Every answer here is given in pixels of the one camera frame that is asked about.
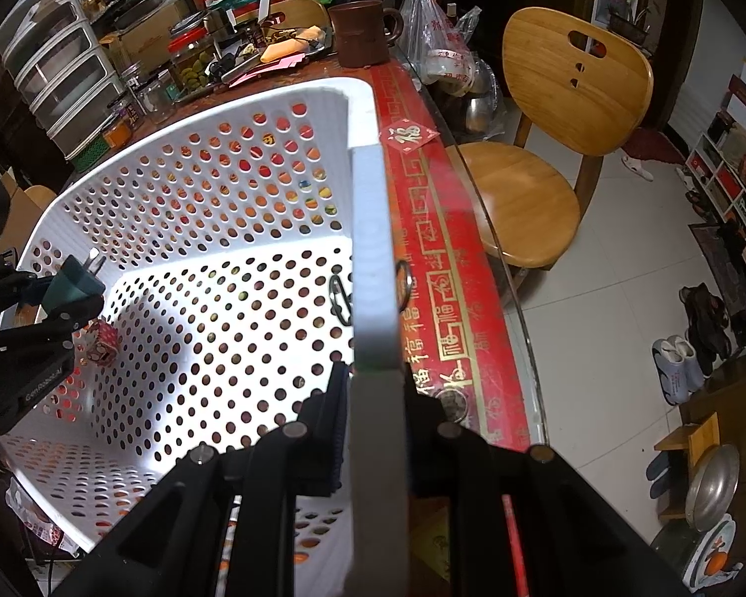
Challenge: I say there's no small orange-filled jar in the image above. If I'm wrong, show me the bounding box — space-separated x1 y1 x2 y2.
101 113 136 148

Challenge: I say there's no pair of dark shoes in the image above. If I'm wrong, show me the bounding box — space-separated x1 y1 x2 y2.
679 283 733 375

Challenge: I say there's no pair of white slippers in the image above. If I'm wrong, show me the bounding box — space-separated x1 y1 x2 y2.
652 334 708 406

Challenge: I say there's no single white slipper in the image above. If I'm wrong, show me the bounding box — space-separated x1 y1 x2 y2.
620 152 655 183

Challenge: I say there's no white cubby shelf unit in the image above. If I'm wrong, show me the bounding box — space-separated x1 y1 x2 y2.
684 73 746 315

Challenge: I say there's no red patterned tablecloth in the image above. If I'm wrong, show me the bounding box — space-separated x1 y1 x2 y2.
99 56 549 450

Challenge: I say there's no teal plug adapter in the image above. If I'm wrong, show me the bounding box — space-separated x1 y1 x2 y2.
42 249 107 319

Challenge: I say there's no red diamond paper sticker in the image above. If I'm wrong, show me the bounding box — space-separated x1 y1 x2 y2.
379 116 442 152

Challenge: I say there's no small wooden stool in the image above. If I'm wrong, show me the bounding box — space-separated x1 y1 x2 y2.
653 413 722 521

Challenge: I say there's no dark doormat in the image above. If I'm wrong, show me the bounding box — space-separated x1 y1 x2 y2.
689 220 746 319

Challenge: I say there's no clear printed plastic bag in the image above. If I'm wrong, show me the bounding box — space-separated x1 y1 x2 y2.
398 0 504 100

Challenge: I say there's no white perforated plastic basket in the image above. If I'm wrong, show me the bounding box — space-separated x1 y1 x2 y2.
0 78 411 597

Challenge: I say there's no metal bowl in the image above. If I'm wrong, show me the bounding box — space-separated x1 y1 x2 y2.
459 62 506 138

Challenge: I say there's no brown ceramic mug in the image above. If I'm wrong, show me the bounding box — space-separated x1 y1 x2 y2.
327 0 406 69

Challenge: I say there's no metal pot lid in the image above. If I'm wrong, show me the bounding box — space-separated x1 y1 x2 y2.
684 444 742 534

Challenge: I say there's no black carabiner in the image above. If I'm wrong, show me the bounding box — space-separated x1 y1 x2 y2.
327 274 355 328

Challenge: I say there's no glass jar with green contents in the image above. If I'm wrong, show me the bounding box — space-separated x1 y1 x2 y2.
168 43 220 96

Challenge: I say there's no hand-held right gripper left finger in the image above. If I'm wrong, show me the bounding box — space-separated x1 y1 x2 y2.
56 362 352 597

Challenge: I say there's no cardboard box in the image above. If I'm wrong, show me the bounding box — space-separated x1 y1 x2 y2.
101 0 195 74

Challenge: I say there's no empty glass jar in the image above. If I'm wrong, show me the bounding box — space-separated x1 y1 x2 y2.
139 71 176 123

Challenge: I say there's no clear plastic drawer unit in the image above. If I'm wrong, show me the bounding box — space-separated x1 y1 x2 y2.
0 0 127 161

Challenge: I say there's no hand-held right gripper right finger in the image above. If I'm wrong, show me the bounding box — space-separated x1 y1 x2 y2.
403 362 691 597

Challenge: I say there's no wooden chair behind table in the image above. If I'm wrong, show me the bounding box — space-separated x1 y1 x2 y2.
266 0 332 30

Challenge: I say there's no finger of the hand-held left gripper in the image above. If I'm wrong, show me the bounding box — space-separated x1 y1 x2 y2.
0 295 105 357
0 266 61 314

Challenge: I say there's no small red patterned cube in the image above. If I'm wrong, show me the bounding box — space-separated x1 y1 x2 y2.
80 319 120 369

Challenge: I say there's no plate with orange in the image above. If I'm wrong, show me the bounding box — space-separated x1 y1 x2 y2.
682 513 746 593

